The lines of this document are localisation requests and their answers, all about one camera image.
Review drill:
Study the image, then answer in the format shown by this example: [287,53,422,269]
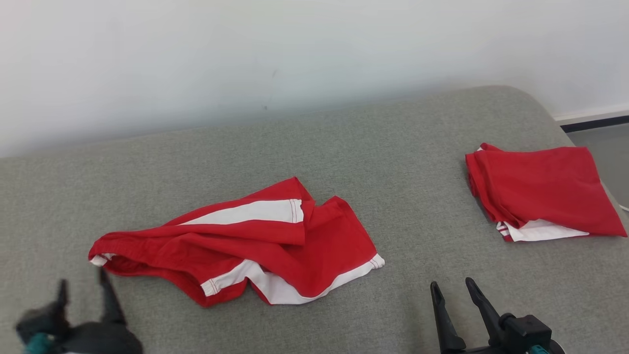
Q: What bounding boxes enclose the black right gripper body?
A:
[441,343,532,354]

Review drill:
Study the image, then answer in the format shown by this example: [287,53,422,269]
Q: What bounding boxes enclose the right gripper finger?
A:
[429,280,467,353]
[464,277,503,346]

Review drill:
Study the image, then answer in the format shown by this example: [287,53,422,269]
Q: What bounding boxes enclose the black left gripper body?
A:
[63,321,144,354]

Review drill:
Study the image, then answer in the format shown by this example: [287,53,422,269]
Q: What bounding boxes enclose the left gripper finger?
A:
[56,279,70,323]
[98,268,127,326]

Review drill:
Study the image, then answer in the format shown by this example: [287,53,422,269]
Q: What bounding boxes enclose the red jersey with black lettering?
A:
[465,143,629,243]

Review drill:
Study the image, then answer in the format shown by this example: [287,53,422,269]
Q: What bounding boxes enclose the red shorts with white stripes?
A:
[88,176,386,309]

